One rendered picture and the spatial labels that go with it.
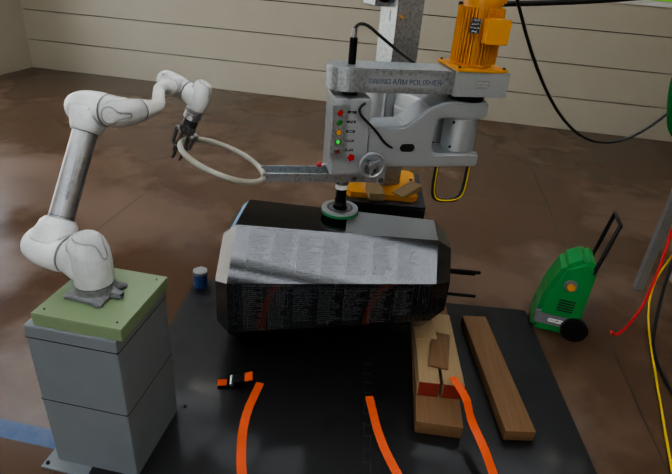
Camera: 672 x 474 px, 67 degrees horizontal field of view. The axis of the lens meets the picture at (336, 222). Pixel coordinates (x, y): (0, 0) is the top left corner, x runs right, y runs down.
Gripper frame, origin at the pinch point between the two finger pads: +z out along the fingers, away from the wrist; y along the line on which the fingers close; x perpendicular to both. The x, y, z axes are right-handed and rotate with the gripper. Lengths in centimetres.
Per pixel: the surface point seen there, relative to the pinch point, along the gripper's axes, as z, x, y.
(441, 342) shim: 34, -8, 180
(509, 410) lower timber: 36, -43, 218
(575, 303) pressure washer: -11, 33, 262
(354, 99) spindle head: -67, 1, 71
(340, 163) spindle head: -34, 3, 80
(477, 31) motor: -123, 10, 111
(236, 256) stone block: 34, -16, 51
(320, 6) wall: -87, 602, -8
